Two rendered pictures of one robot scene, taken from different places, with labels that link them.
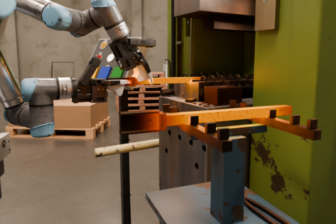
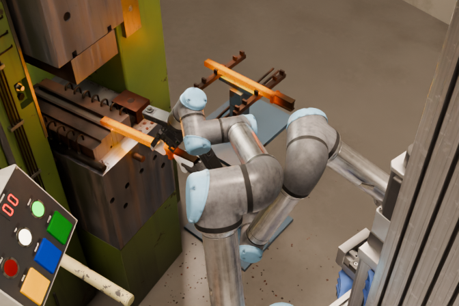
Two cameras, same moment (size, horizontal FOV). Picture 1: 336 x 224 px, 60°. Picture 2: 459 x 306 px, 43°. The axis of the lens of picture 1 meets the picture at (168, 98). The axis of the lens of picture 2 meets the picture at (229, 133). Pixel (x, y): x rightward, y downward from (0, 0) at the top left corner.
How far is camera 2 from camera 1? 2.51 m
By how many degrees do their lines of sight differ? 104
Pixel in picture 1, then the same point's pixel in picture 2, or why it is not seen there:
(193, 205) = not seen: hidden behind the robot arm
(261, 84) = (133, 74)
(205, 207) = not seen: hidden behind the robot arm
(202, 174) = (169, 162)
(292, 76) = (152, 50)
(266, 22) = (134, 25)
